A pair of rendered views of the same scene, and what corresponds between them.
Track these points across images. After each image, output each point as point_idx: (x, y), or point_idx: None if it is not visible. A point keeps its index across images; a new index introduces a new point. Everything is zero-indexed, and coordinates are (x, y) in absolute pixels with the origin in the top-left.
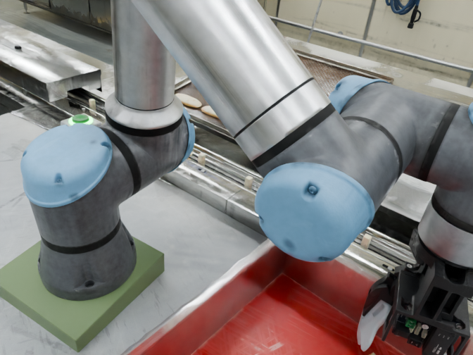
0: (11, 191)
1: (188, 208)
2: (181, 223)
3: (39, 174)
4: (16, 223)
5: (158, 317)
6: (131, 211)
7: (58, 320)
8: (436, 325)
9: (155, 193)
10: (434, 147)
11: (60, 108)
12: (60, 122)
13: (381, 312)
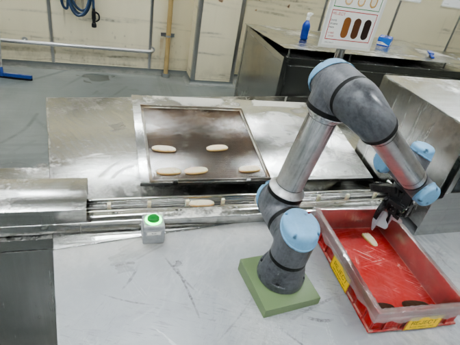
0: (176, 284)
1: (250, 229)
2: (259, 237)
3: (313, 237)
4: (212, 293)
5: (313, 274)
6: (236, 248)
7: (307, 298)
8: (410, 207)
9: (227, 233)
10: None
11: (103, 221)
12: (103, 232)
13: (383, 214)
